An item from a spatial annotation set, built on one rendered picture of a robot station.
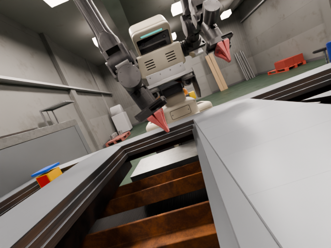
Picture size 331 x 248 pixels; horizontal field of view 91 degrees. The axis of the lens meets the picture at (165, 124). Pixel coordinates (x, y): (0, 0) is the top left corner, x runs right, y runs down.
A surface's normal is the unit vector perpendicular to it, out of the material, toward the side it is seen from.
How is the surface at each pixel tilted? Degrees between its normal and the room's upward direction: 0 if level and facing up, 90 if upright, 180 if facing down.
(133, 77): 86
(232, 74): 90
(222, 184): 0
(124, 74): 86
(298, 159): 0
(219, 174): 0
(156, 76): 90
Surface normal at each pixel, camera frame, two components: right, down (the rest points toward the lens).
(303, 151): -0.37, -0.92
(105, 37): 0.04, -0.06
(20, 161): 0.92, -0.35
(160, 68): 0.09, 0.27
